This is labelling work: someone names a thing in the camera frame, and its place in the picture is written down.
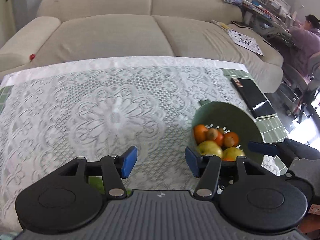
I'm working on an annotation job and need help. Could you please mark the orange mandarin front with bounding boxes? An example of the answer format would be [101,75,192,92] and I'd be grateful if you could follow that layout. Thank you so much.
[223,132,239,148]

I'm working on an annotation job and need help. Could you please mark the white lace tablecloth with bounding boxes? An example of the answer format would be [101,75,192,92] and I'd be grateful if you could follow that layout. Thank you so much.
[0,56,282,233]

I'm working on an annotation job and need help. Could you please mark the green cucumber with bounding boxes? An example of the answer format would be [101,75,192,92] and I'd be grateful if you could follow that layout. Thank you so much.
[88,176,132,197]

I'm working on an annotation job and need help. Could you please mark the papers on sofa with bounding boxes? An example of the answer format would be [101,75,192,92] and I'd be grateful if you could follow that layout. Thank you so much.
[211,20,264,56]

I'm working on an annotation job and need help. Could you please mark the grey office chair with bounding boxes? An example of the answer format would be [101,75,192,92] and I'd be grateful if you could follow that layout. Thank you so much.
[277,53,319,124]

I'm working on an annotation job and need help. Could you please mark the yellow apple in bowl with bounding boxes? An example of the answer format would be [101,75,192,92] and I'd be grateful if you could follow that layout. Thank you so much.
[197,140,223,159]

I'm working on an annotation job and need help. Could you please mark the cluttered desk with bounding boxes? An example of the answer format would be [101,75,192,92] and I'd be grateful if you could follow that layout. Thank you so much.
[242,0,295,47]

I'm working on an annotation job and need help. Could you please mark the orange mandarin back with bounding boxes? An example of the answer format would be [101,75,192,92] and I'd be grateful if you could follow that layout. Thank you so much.
[193,124,208,145]

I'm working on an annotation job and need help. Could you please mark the beige sofa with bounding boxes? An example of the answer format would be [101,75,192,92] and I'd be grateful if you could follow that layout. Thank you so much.
[1,0,283,93]

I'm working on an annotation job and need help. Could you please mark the small red ball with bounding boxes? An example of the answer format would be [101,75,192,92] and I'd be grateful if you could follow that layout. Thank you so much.
[29,54,35,61]

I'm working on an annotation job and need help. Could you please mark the orange fruit in bowl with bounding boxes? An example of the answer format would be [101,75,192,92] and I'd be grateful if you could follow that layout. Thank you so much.
[214,130,224,147]

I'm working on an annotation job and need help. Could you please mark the black notebook on table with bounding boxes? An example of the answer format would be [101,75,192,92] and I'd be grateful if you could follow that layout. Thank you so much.
[231,78,276,119]

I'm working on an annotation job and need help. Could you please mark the person in purple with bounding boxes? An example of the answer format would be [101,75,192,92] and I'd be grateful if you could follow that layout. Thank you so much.
[286,15,319,77]

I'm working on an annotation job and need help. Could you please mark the orange mandarin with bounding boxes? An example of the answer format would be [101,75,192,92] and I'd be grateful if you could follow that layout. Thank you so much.
[193,124,208,145]
[223,132,239,148]

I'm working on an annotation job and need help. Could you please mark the green plastic colander bowl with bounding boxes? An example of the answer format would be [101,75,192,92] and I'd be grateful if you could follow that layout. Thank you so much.
[192,100,264,165]

